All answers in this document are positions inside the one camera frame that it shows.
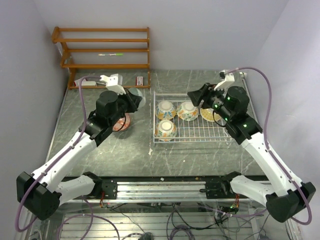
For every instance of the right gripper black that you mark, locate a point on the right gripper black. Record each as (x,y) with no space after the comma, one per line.
(197,96)

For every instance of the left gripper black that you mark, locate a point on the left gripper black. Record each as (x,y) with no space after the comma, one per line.
(133,100)

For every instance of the light teal glazed bowl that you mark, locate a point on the light teal glazed bowl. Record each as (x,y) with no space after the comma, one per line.
(139,97)

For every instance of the orange flower bowl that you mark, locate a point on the orange flower bowl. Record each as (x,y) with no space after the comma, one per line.
(187,111)

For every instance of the yellow sun teal bowl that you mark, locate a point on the yellow sun teal bowl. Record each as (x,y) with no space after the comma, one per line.
(209,115)

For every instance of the red white patterned bowl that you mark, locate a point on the red white patterned bowl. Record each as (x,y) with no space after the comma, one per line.
(122,124)

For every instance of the blue yellow patterned bowl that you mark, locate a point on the blue yellow patterned bowl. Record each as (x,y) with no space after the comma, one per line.
(165,110)

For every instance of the orange leaf bird bowl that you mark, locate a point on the orange leaf bird bowl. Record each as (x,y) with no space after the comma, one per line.
(165,130)

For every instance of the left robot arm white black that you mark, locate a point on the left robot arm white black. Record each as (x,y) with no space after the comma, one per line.
(62,162)

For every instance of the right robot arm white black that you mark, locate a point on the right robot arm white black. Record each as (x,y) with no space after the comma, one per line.
(287,194)

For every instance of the red white small box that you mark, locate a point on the red white small box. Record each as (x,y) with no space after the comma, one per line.
(139,81)

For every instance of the green white pen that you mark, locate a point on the green white pen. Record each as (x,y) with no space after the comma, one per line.
(110,54)

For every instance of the white eraser block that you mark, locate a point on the white eraser block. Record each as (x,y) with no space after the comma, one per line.
(86,83)

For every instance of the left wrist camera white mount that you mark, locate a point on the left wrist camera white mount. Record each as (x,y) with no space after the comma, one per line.
(114,83)

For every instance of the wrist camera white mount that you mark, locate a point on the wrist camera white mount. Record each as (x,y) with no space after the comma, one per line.
(114,83)
(227,79)

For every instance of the white wire dish rack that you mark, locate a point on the white wire dish rack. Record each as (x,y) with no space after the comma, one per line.
(197,130)

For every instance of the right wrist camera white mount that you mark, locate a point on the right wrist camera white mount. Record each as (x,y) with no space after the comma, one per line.
(227,79)

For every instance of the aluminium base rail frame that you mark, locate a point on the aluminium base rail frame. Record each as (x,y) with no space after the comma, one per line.
(90,207)

